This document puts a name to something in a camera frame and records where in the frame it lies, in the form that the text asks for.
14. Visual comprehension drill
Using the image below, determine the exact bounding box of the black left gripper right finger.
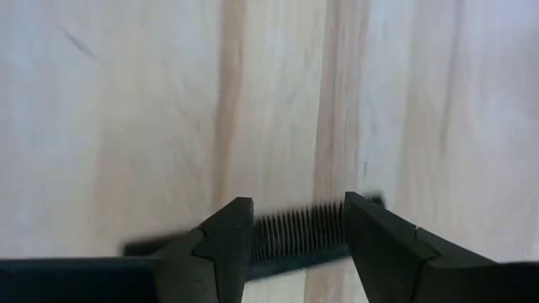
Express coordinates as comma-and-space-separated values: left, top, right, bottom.
344, 191, 539, 303

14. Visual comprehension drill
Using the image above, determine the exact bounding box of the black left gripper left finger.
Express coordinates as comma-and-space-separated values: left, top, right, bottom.
0, 196, 256, 303

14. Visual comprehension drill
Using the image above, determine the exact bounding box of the black comb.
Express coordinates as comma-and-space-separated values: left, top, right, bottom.
121, 191, 387, 282

